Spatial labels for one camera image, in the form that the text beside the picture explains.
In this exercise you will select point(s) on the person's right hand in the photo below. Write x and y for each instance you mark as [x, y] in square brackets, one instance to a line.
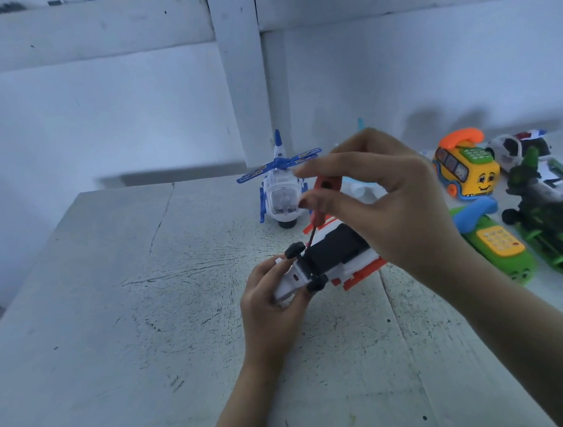
[395, 205]

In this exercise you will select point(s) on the person's left hand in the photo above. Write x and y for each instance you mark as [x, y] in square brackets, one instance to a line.
[272, 316]

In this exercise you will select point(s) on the red screwdriver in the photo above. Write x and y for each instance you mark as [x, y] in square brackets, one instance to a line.
[321, 207]

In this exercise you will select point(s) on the red white toy vehicle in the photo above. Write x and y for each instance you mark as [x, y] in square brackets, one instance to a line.
[335, 255]

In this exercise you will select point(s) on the yellow orange toy car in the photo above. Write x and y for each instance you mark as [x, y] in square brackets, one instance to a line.
[467, 165]

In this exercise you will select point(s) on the white toy airplane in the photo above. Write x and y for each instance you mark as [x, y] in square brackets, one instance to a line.
[360, 126]

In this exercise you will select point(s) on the green orange toy car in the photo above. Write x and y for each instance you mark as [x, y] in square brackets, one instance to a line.
[493, 240]

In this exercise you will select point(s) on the white blue toy vehicle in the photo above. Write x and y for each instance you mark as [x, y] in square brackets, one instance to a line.
[281, 186]

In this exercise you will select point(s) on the black white toy car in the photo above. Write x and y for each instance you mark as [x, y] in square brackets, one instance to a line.
[525, 146]

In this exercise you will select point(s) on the dark green toy helicopter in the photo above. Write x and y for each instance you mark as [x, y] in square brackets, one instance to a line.
[555, 219]

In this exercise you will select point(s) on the person's left forearm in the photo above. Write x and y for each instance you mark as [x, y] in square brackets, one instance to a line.
[236, 414]

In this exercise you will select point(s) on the white wooden table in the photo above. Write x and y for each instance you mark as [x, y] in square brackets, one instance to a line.
[123, 325]

